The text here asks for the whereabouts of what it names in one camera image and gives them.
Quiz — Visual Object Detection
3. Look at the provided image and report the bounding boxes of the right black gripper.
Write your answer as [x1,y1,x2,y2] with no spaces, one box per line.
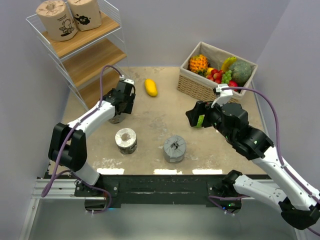
[185,97,235,142]

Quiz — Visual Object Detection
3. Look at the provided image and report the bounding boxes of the green bumpy citrus fruit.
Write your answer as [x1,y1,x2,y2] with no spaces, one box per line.
[195,115,205,128]

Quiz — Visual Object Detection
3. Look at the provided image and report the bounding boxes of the grey paper towel roll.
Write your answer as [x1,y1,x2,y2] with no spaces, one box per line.
[108,113,126,124]

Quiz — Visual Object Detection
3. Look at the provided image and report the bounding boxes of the brown roll with black print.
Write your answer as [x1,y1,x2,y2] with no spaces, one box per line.
[67,0,102,32]

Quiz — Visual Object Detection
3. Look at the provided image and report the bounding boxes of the brown paper towel roll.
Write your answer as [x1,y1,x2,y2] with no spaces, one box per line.
[36,0,78,42]

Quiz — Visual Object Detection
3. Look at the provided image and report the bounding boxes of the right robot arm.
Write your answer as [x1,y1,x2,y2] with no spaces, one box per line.
[185,101,320,230]

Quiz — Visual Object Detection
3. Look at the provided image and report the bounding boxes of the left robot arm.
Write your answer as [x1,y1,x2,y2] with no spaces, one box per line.
[48,79,136,196]

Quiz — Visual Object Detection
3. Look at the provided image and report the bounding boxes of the yellow mango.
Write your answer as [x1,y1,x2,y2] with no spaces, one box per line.
[144,78,158,97]

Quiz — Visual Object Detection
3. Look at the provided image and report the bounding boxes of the woven fruit basket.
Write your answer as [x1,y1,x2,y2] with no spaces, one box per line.
[177,41,258,101]

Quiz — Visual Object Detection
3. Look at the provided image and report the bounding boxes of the dark grey wrapped towel roll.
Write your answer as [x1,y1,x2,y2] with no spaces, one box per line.
[163,135,187,163]

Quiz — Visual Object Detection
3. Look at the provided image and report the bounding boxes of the white and grey towel roll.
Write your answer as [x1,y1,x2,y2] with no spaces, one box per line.
[114,128,138,155]

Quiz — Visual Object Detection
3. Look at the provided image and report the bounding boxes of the red apples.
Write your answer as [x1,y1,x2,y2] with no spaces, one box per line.
[205,68,238,87]

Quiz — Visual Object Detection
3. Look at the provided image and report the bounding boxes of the green grapes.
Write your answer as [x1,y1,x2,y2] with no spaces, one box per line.
[221,70,232,85]

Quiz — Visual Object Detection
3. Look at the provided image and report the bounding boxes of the pineapple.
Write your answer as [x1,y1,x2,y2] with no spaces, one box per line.
[188,54,208,74]

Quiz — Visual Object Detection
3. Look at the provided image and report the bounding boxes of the yellow banana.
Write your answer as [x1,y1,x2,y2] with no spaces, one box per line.
[221,56,237,72]

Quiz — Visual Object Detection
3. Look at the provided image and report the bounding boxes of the green melon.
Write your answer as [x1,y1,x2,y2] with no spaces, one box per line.
[228,60,252,87]

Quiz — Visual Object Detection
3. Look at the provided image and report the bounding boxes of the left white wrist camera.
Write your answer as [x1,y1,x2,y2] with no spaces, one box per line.
[119,75,135,86]

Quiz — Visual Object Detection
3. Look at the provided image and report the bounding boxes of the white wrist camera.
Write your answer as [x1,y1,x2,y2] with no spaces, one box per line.
[211,83,233,108]
[119,75,135,86]

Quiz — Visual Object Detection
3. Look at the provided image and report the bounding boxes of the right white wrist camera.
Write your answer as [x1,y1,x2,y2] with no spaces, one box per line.
[211,83,233,108]

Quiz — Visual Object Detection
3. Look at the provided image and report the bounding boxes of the white wire wooden shelf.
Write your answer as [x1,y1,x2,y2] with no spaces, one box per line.
[26,0,127,110]

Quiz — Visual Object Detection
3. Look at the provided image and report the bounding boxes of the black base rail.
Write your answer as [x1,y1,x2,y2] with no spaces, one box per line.
[74,173,241,210]

